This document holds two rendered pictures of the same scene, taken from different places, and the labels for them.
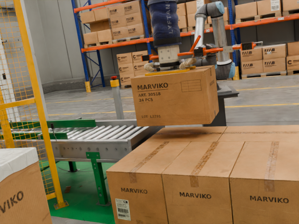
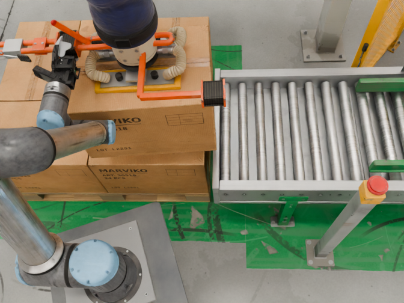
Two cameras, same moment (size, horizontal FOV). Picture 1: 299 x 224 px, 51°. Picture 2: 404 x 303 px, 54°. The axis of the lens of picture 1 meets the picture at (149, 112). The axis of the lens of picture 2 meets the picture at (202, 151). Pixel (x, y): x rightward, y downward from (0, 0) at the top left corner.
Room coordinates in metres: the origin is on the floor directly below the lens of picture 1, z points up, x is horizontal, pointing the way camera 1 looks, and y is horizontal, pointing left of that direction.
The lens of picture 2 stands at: (3.62, -0.35, 2.35)
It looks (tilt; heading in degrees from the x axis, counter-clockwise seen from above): 63 degrees down; 163
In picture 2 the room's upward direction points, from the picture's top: 9 degrees counter-clockwise
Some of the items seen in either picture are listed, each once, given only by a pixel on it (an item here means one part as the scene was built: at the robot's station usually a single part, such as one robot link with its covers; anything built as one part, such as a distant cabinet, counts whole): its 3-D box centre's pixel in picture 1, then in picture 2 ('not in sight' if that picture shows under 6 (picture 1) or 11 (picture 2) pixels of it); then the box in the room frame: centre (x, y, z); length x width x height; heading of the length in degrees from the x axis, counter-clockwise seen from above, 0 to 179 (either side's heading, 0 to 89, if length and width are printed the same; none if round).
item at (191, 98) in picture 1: (176, 95); (146, 95); (2.53, -0.24, 0.87); 0.60 x 0.40 x 0.40; 67
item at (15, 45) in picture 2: (228, 49); (15, 48); (2.32, -0.64, 1.19); 0.07 x 0.07 x 0.04; 66
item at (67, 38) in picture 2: (200, 52); (68, 44); (2.41, -0.45, 1.20); 0.10 x 0.08 x 0.06; 156
